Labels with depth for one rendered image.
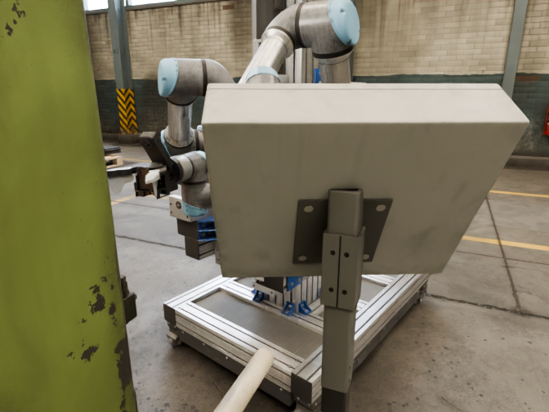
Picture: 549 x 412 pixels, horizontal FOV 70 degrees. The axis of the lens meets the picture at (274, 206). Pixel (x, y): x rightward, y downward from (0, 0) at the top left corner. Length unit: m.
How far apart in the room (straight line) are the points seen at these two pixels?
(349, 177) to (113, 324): 0.29
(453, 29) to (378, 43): 1.19
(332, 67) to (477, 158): 0.74
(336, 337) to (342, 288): 0.07
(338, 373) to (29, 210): 0.43
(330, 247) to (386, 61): 7.12
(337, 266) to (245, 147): 0.18
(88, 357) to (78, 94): 0.20
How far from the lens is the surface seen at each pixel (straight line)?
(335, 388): 0.59
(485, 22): 7.52
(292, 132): 0.41
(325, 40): 1.13
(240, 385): 0.84
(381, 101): 0.45
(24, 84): 0.29
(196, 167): 1.16
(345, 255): 0.48
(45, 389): 0.34
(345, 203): 0.46
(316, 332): 1.75
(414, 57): 7.50
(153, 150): 1.05
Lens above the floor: 1.19
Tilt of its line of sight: 16 degrees down
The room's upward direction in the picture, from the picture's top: straight up
